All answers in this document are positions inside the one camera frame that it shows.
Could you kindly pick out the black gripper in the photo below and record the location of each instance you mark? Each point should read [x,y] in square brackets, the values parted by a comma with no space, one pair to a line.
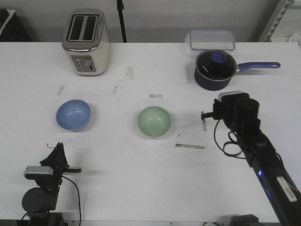
[56,162]
[220,109]

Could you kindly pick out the blue bowl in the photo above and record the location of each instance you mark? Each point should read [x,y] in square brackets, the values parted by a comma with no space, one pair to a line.
[73,115]

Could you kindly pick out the green bowl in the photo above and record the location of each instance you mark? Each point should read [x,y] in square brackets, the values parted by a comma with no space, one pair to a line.
[154,121]

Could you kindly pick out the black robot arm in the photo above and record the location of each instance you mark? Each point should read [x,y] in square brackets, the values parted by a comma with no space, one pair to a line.
[240,115]
[40,202]

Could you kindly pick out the dark blue saucepan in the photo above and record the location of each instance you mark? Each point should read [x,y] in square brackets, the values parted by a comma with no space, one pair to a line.
[218,85]

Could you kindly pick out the glass pot lid blue knob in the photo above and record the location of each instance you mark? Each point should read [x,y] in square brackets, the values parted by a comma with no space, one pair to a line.
[216,65]

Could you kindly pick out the clear plastic container blue rim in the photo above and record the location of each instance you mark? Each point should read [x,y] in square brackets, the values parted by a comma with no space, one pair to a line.
[198,41]

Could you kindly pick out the grey metal shelf upright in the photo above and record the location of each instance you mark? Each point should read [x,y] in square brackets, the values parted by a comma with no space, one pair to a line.
[274,20]

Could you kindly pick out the silver two-slot toaster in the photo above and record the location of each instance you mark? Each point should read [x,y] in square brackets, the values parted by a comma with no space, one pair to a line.
[86,42]

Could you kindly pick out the black box background left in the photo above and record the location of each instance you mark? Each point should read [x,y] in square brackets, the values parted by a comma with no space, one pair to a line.
[11,28]

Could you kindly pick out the black tripod pole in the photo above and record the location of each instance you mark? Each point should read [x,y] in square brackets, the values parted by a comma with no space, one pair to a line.
[120,8]

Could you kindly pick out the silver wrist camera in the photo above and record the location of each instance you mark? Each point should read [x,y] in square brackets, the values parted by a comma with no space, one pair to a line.
[223,95]
[38,173]

